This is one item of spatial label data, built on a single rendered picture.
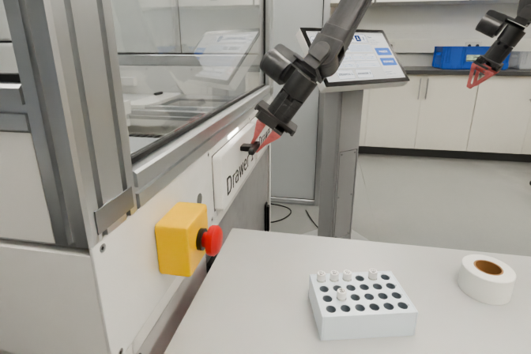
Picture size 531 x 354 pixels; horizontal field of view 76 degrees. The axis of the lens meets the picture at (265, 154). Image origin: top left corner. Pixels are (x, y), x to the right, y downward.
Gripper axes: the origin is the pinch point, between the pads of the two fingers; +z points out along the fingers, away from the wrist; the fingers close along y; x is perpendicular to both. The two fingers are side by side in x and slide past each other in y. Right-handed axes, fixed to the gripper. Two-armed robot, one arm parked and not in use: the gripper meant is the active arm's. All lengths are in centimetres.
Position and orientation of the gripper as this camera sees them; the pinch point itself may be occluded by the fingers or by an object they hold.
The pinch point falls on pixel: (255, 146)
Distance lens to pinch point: 77.9
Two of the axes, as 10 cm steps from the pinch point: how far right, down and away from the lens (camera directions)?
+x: -1.7, 2.9, -9.4
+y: -8.1, -5.9, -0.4
